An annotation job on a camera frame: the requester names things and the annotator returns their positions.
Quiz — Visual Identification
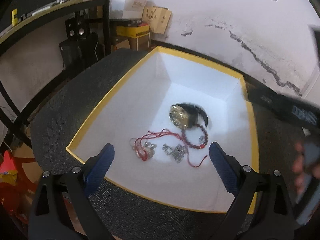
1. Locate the right hand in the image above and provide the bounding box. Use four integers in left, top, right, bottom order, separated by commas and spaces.
292, 142, 304, 195

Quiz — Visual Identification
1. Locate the black gold wrist watch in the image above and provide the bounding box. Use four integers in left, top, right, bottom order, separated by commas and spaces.
169, 103, 209, 129

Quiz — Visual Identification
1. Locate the yellow flat box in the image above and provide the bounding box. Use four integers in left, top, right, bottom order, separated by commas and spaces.
116, 24, 150, 38

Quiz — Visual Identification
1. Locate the white paper gift bag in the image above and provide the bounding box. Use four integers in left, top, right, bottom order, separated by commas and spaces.
110, 0, 147, 20

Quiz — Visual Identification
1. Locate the black speaker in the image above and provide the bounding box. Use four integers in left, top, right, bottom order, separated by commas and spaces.
65, 17, 90, 41

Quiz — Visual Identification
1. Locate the tan paper gift bag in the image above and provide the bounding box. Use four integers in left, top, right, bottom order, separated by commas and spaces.
142, 6, 171, 34

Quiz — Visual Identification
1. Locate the red bead bracelet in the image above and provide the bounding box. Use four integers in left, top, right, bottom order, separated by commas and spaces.
181, 123, 209, 151

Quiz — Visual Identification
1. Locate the red cord pendant necklace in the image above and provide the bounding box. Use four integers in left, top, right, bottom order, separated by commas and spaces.
130, 128, 208, 169

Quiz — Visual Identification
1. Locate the black patterned table cloth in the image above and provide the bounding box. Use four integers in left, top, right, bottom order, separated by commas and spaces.
31, 49, 304, 239

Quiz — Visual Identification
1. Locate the yellow cardboard box white inside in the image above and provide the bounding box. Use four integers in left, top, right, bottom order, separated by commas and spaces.
66, 47, 259, 213

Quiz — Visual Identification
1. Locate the black desk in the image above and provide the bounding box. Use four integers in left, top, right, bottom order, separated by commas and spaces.
1, 0, 110, 55

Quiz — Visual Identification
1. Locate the silver chain bracelet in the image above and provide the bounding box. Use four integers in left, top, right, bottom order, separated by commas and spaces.
162, 143, 189, 164

